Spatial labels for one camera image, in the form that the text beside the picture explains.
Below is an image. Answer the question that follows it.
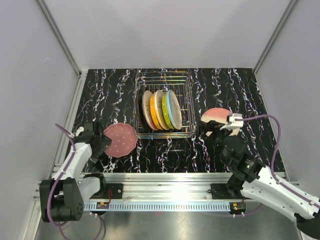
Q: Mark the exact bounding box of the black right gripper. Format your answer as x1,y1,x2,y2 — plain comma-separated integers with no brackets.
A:
197,120,236,165

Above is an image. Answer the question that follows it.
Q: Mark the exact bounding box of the pink scalloped bottom plate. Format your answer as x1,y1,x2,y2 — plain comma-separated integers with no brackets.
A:
103,122,138,158

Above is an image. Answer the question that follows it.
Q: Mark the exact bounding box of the cream pink branch plate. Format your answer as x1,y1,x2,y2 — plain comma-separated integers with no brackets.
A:
200,107,232,124

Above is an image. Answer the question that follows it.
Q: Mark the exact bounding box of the cream pink floral plate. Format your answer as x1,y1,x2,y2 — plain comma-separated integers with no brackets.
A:
142,90,158,131

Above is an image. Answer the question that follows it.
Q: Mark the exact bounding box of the dark brown round plate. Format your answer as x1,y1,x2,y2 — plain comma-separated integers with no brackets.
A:
137,86,149,131

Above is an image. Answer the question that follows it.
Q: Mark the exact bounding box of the orange dotted scalloped plate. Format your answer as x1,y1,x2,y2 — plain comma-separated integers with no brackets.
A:
149,93,163,130

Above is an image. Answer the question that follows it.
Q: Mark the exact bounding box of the cream orange floral plate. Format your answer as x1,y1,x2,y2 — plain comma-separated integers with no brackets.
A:
154,90,170,130

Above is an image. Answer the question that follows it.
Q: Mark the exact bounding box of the green dotted scalloped plate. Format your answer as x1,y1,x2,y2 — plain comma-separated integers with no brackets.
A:
161,93,174,129

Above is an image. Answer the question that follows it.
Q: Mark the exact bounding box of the cream beige floral plate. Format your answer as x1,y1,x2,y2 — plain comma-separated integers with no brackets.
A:
166,89,183,130

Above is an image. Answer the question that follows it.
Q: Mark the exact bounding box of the metal wire dish rack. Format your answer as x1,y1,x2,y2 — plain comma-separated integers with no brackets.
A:
133,71,196,139

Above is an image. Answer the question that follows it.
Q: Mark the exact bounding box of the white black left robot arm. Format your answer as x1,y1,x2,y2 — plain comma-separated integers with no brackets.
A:
39,121,112,227

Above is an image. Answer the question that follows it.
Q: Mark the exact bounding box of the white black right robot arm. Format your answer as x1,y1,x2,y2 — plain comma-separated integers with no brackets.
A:
199,118,320,240

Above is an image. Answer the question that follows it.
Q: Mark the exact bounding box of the right green circuit board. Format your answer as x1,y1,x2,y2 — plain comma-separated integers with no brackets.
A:
230,202,247,215

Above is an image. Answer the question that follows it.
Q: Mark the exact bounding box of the green circuit board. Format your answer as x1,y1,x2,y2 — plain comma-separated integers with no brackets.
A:
96,202,110,209
230,202,247,215

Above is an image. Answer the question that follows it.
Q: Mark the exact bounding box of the left green circuit board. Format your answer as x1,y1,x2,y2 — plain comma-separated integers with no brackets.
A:
96,202,110,209

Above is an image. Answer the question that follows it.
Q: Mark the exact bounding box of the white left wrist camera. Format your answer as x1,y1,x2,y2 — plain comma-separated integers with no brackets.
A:
70,126,84,138

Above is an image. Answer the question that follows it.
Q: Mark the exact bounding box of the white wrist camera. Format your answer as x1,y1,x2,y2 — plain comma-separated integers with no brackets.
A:
220,113,244,131
70,126,84,138

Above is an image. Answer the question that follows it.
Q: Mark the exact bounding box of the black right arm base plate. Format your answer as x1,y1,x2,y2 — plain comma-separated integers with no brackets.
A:
207,183,252,200

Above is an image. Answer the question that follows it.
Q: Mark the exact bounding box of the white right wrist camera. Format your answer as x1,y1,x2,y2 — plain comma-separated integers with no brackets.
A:
220,113,244,131

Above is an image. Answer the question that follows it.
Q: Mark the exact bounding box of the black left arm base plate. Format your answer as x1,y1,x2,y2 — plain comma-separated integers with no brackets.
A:
100,183,124,200

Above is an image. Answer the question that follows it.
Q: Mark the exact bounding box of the left aluminium frame post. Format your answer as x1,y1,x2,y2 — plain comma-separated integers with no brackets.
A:
35,0,83,78

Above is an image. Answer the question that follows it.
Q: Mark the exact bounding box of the aluminium frame post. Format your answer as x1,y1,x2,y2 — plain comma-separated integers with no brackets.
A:
253,0,300,75
35,0,83,78

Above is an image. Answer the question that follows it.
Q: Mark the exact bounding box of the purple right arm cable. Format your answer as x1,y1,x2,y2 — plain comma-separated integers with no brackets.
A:
236,114,320,208

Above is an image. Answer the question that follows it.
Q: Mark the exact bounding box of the aluminium mounting rail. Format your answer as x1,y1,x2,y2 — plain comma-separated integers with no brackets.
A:
32,172,305,202

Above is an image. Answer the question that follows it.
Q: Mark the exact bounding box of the white slotted cable duct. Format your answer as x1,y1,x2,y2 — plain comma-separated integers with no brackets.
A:
84,201,231,212

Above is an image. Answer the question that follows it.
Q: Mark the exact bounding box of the right aluminium frame post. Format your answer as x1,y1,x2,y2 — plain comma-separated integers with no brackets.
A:
253,0,300,75

